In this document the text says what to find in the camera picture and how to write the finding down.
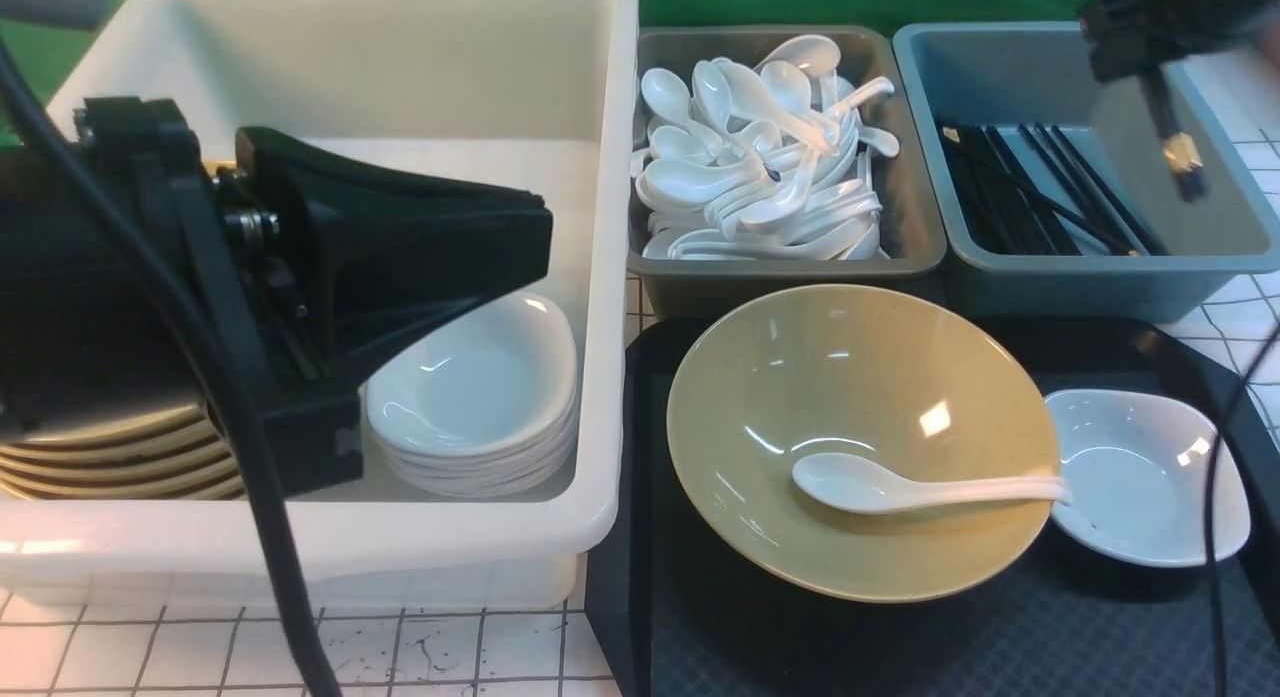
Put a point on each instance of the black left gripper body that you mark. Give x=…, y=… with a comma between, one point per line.
x=135, y=281

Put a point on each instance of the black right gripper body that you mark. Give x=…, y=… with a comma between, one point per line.
x=1131, y=37

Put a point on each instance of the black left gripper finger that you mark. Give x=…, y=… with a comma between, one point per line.
x=370, y=259

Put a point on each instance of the yellow noodle bowl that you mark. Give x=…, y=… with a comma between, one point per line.
x=842, y=369

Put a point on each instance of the white square sauce dish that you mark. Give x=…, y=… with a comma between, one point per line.
x=1136, y=464

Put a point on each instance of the white ceramic soup spoon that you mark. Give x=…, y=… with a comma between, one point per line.
x=856, y=485

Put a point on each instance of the blue-grey chopstick bin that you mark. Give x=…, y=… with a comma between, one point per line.
x=1037, y=75

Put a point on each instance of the stack of yellow bowls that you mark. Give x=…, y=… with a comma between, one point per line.
x=172, y=454

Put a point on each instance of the stack of white sauce dishes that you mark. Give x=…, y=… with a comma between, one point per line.
x=486, y=407

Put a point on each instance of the bundle of black chopsticks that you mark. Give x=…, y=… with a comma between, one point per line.
x=1028, y=190

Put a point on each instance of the large white plastic tub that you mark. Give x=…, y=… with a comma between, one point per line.
x=534, y=94

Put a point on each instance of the green backdrop cloth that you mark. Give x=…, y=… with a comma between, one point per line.
x=47, y=55

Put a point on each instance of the pile of white spoons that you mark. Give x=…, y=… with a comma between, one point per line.
x=771, y=161

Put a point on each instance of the black serving tray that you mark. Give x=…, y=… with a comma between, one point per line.
x=678, y=613

